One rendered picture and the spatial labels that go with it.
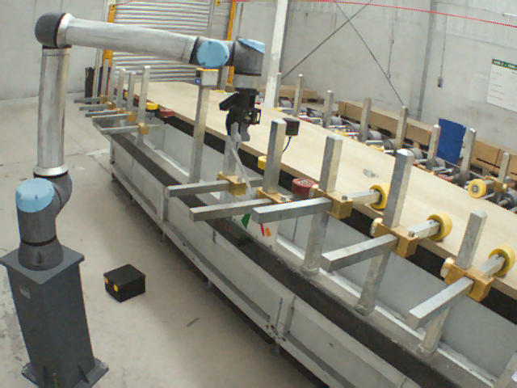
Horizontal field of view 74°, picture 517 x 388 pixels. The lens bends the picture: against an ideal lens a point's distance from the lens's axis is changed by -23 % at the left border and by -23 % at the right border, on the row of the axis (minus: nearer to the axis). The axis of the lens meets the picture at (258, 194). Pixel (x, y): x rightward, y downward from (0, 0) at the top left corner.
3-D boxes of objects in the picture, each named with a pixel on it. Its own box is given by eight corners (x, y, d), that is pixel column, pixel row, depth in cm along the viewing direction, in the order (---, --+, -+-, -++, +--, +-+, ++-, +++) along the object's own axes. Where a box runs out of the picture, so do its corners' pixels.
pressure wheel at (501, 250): (508, 246, 93) (485, 250, 100) (511, 274, 92) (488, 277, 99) (514, 241, 96) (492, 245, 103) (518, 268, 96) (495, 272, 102)
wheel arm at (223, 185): (169, 200, 147) (170, 188, 146) (166, 196, 150) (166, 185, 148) (271, 187, 172) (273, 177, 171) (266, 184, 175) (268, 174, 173)
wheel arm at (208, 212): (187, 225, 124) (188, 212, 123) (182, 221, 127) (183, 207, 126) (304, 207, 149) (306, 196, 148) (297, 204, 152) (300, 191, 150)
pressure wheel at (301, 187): (297, 218, 146) (303, 186, 142) (283, 209, 152) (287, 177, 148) (315, 215, 151) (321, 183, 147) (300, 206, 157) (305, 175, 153)
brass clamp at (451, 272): (477, 303, 80) (485, 284, 78) (436, 278, 90) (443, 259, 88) (487, 295, 83) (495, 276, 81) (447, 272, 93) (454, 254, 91)
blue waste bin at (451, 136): (453, 170, 602) (462, 126, 577) (425, 158, 642) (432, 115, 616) (464, 167, 640) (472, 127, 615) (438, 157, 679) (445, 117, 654)
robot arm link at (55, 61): (29, 217, 135) (33, 12, 109) (44, 200, 151) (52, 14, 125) (62, 222, 137) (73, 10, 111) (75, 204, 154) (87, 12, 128)
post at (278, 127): (258, 258, 151) (278, 120, 135) (253, 254, 154) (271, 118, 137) (266, 256, 153) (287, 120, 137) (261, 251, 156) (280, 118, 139)
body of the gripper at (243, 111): (239, 127, 135) (244, 90, 130) (225, 121, 141) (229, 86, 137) (259, 126, 139) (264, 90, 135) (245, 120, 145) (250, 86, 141)
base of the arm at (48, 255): (40, 276, 120) (36, 250, 116) (9, 258, 125) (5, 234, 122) (73, 255, 137) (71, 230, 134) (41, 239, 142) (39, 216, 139)
